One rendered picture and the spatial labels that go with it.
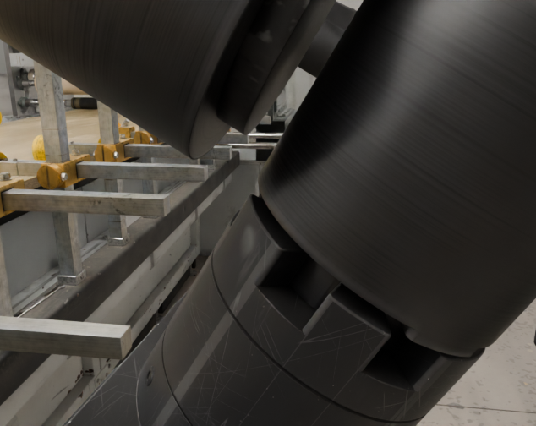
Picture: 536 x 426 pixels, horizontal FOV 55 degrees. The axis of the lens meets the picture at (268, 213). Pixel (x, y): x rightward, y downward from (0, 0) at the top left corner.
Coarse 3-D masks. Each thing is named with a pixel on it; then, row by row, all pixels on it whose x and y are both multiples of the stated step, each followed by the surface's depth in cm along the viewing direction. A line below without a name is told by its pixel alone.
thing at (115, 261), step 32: (224, 160) 252; (192, 192) 192; (160, 224) 157; (96, 256) 128; (128, 256) 134; (64, 288) 110; (96, 288) 117; (0, 352) 86; (32, 352) 93; (0, 384) 84
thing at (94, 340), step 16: (0, 320) 64; (16, 320) 64; (32, 320) 64; (48, 320) 64; (64, 320) 64; (0, 336) 62; (16, 336) 62; (32, 336) 61; (48, 336) 61; (64, 336) 61; (80, 336) 60; (96, 336) 60; (112, 336) 60; (128, 336) 62; (48, 352) 62; (64, 352) 61; (80, 352) 61; (96, 352) 61; (112, 352) 60
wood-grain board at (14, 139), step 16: (80, 112) 277; (96, 112) 277; (0, 128) 211; (16, 128) 211; (32, 128) 211; (80, 128) 211; (96, 128) 211; (0, 144) 173; (16, 144) 173; (16, 176) 125
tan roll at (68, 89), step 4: (24, 80) 295; (28, 80) 295; (32, 80) 294; (64, 80) 287; (24, 84) 295; (28, 84) 295; (32, 84) 294; (64, 84) 287; (68, 84) 287; (64, 88) 288; (68, 88) 288; (72, 88) 288; (76, 88) 287; (64, 92) 291; (68, 92) 290; (72, 92) 290; (76, 92) 290; (80, 92) 289; (84, 92) 289
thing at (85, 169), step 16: (16, 160) 112; (32, 160) 113; (32, 176) 111; (80, 176) 109; (96, 176) 108; (112, 176) 108; (128, 176) 108; (144, 176) 107; (160, 176) 107; (176, 176) 106; (192, 176) 106
